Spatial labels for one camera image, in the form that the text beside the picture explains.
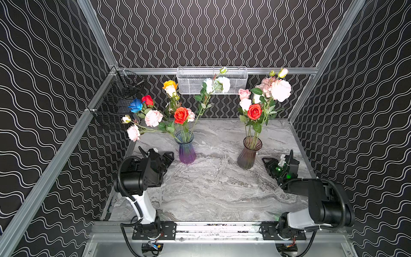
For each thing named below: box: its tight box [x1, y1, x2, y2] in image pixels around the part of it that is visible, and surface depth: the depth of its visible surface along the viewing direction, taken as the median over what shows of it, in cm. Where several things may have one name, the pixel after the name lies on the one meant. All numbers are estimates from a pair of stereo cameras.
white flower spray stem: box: [192, 67, 231, 130], surface depth 72 cm
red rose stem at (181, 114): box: [173, 106, 189, 135], surface depth 73 cm
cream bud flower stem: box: [164, 92, 181, 113], surface depth 79 cm
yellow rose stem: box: [162, 80, 179, 94], surface depth 73 cm
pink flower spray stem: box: [238, 67, 292, 142], surface depth 66 cm
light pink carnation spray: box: [122, 109, 176, 142], surface depth 69 cm
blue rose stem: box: [127, 97, 147, 119], surface depth 68 cm
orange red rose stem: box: [245, 103, 264, 139], surface depth 65 cm
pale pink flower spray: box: [186, 108, 196, 123], surface depth 81 cm
